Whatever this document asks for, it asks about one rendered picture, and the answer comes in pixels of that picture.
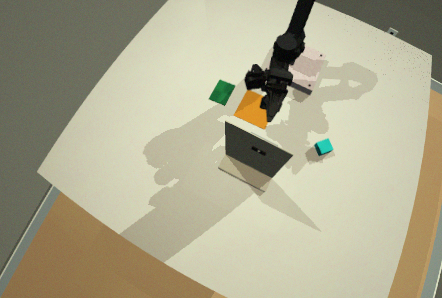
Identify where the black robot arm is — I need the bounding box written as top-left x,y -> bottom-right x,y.
245,0 -> 315,92

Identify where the small cyan cube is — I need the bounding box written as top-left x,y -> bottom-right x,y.
314,139 -> 333,156

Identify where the orange square mat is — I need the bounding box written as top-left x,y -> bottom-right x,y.
234,91 -> 268,129

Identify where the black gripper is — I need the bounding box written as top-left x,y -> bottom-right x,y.
260,66 -> 293,122

